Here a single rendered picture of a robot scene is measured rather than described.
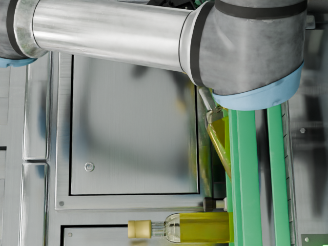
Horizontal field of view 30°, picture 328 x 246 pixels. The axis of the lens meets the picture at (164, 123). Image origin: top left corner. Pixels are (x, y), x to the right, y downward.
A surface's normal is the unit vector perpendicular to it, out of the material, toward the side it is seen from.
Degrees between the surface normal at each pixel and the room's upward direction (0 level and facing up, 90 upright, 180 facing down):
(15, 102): 90
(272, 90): 101
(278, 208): 90
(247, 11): 63
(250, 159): 90
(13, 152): 90
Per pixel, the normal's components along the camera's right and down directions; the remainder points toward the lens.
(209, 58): -0.43, 0.36
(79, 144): 0.04, -0.25
